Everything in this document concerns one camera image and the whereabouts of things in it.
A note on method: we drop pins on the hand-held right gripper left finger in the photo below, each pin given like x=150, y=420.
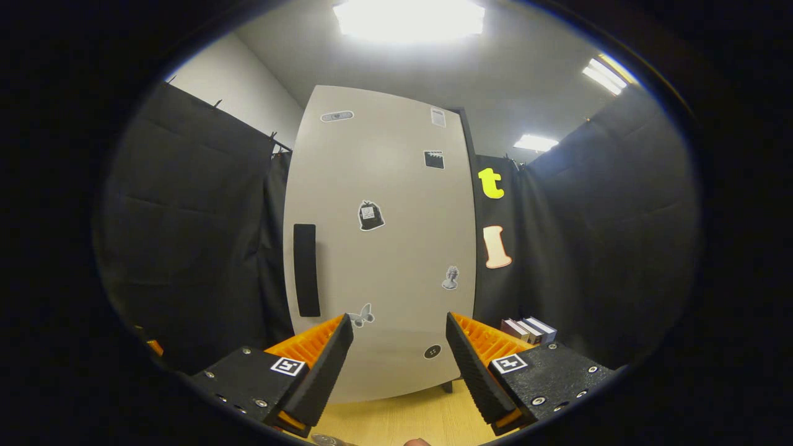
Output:
x=322, y=384

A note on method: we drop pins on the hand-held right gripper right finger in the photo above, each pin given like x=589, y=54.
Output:
x=480, y=378

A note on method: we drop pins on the light grey cabinet door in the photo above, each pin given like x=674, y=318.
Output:
x=396, y=260

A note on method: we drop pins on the blue grey book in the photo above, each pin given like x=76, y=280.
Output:
x=544, y=327

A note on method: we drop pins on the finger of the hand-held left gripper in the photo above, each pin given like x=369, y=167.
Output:
x=156, y=348

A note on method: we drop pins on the black backdrop cloth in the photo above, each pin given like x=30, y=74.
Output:
x=186, y=248

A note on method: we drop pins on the large ceiling light panel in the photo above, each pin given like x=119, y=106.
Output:
x=409, y=18

